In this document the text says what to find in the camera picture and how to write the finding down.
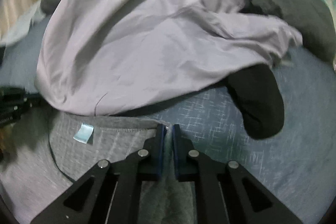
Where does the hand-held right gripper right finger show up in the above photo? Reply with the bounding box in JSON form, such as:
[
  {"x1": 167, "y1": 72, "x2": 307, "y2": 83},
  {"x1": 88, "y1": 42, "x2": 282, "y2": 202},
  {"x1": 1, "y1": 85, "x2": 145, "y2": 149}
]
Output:
[{"x1": 172, "y1": 124, "x2": 302, "y2": 224}]

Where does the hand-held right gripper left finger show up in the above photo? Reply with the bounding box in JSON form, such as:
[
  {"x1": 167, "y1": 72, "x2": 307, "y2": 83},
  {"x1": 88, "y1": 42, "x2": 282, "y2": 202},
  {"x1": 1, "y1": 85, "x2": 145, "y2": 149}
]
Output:
[{"x1": 30, "y1": 124, "x2": 168, "y2": 224}]

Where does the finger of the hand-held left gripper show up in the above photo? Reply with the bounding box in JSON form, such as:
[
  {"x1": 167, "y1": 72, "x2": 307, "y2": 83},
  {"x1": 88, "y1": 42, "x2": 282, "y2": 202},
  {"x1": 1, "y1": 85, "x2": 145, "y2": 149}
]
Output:
[{"x1": 0, "y1": 86, "x2": 42, "y2": 125}]

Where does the grey sweater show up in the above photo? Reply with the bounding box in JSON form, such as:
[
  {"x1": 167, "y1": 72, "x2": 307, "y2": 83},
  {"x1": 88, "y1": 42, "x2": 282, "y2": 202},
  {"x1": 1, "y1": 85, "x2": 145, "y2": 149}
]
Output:
[{"x1": 0, "y1": 109, "x2": 200, "y2": 224}]

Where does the bed with blue sheet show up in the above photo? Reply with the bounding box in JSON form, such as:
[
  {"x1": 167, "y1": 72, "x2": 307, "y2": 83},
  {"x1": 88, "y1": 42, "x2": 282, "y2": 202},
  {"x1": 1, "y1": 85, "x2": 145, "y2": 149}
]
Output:
[{"x1": 0, "y1": 14, "x2": 336, "y2": 214}]

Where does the pale grey crumpled sheet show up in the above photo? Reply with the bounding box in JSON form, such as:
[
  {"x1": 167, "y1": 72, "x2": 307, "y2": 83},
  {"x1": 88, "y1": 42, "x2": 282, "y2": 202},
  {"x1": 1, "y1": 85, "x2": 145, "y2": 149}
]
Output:
[{"x1": 0, "y1": 7, "x2": 45, "y2": 46}]

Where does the black garment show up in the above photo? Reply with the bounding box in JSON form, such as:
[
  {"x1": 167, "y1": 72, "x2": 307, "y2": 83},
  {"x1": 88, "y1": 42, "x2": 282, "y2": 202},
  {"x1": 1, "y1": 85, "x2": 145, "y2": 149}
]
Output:
[{"x1": 226, "y1": 65, "x2": 285, "y2": 139}]

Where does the lilac garment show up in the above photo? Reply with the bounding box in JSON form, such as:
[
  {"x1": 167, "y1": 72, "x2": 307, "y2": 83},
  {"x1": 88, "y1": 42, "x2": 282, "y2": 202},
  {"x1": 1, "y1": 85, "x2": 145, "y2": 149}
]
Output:
[{"x1": 35, "y1": 0, "x2": 303, "y2": 117}]

